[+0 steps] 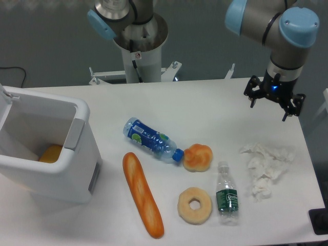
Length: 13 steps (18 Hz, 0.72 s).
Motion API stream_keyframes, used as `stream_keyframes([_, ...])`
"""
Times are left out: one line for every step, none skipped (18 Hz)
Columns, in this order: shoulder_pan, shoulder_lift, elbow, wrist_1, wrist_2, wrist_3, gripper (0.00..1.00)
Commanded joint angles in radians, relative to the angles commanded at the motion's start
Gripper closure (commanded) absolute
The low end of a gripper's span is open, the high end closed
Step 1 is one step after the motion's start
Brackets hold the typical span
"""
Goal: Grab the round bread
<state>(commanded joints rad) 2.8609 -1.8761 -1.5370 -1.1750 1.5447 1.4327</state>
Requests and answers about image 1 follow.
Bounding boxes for round knotted bread roll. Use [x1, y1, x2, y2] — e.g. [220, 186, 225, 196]
[183, 143, 213, 172]

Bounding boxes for white open cooler box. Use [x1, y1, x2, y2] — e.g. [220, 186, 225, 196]
[1, 86, 102, 203]

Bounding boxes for crumpled white tissue paper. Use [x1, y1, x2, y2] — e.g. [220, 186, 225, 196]
[239, 143, 296, 202]

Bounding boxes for long baguette bread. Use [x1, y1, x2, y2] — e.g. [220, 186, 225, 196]
[122, 152, 165, 239]

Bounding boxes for green label clear bottle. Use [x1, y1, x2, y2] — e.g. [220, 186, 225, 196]
[216, 161, 239, 226]

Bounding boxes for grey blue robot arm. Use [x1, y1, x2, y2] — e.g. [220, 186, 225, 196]
[87, 1, 319, 117]

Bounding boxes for yellow item inside cooler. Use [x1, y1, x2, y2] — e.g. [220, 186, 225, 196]
[38, 145, 63, 163]

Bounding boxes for blue label plastic bottle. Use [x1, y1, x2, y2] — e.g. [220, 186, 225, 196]
[122, 117, 184, 163]

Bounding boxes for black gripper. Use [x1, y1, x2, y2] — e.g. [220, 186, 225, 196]
[244, 70, 306, 121]

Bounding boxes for white furniture at right edge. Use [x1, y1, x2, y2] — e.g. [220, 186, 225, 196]
[304, 88, 327, 134]

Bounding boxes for ring shaped donut bread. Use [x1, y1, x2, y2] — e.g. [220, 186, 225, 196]
[177, 187, 212, 225]

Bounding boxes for black cable on floor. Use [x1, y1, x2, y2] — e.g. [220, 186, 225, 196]
[0, 66, 27, 88]

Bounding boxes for white metal base frame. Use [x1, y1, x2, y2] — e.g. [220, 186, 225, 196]
[88, 60, 236, 86]

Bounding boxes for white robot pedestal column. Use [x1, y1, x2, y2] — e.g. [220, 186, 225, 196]
[114, 13, 168, 84]

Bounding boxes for black device at edge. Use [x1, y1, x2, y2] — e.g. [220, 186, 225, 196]
[309, 208, 327, 235]

